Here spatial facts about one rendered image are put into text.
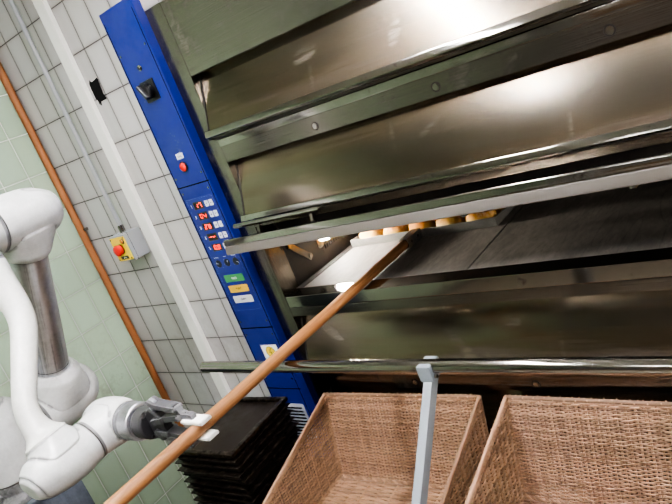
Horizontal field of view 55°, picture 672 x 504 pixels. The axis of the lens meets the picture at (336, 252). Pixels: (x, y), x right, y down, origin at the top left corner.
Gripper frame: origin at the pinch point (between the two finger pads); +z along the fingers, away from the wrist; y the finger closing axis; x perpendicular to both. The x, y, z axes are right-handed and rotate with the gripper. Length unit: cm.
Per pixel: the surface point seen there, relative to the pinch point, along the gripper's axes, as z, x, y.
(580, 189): 71, -50, -21
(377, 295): 5, -64, 4
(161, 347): -107, -64, 18
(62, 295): -120, -45, -16
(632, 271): 72, -64, 3
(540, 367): 64, -27, 3
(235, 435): -42, -35, 32
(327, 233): 9, -50, -21
